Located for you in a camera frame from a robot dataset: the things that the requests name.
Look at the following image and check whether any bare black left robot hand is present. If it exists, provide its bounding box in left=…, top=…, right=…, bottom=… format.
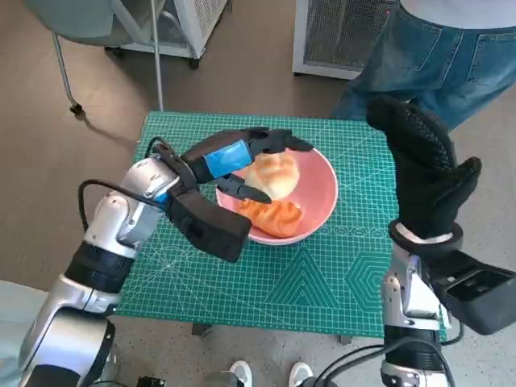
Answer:
left=176, top=126, right=315, bottom=205

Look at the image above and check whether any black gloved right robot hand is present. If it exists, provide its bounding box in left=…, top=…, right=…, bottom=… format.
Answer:
left=365, top=96, right=483, bottom=242

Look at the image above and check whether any round toy bread bun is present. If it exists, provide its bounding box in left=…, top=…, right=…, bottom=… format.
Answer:
left=233, top=152, right=300, bottom=202

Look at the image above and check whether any long braided toy bread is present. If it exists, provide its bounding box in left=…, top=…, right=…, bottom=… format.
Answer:
left=237, top=200, right=303, bottom=239

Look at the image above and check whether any pink bowl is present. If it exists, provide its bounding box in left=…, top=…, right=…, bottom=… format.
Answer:
left=215, top=147, right=339, bottom=246

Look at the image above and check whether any thin metal pole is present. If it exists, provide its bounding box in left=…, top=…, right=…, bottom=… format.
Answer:
left=151, top=0, right=165, bottom=112

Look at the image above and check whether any person in jeans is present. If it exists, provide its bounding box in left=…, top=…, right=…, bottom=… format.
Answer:
left=330, top=0, right=516, bottom=132

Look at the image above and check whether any green cutting mat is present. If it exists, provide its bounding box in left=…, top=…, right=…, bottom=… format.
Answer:
left=108, top=111, right=451, bottom=339

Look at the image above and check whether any white wheeled cabinet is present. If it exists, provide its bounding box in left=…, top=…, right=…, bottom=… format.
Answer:
left=104, top=0, right=233, bottom=69

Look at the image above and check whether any white unit with mesh panel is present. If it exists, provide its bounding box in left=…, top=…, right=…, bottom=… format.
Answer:
left=292, top=0, right=398, bottom=81

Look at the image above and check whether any grey chair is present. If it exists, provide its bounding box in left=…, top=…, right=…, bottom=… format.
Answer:
left=23, top=0, right=140, bottom=116

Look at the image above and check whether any white left robot foot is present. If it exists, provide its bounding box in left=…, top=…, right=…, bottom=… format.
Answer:
left=229, top=360, right=254, bottom=387

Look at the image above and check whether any white robot foot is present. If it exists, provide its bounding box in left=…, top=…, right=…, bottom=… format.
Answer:
left=289, top=361, right=314, bottom=387
left=229, top=360, right=254, bottom=387

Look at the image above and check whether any white right robot foot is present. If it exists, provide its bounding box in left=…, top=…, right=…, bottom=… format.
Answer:
left=289, top=361, right=314, bottom=387

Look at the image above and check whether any small black device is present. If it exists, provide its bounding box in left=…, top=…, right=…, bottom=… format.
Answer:
left=136, top=374, right=167, bottom=387

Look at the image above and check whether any person in pale clothing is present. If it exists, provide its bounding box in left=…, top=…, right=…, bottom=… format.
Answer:
left=0, top=277, right=56, bottom=387

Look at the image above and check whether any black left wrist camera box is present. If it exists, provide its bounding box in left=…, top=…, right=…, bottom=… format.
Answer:
left=164, top=189, right=252, bottom=264

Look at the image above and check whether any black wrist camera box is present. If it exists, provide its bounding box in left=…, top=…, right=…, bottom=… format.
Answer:
left=427, top=250, right=516, bottom=335
left=164, top=189, right=252, bottom=264

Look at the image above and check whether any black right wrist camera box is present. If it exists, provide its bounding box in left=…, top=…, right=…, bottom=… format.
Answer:
left=427, top=250, right=516, bottom=335

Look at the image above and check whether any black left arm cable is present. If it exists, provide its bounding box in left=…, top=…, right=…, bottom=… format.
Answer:
left=77, top=179, right=162, bottom=233

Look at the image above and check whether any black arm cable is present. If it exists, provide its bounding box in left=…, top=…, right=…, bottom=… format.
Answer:
left=77, top=179, right=162, bottom=233
left=318, top=322, right=464, bottom=387

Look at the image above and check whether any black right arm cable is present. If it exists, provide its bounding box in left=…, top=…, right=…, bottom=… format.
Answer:
left=318, top=322, right=464, bottom=387

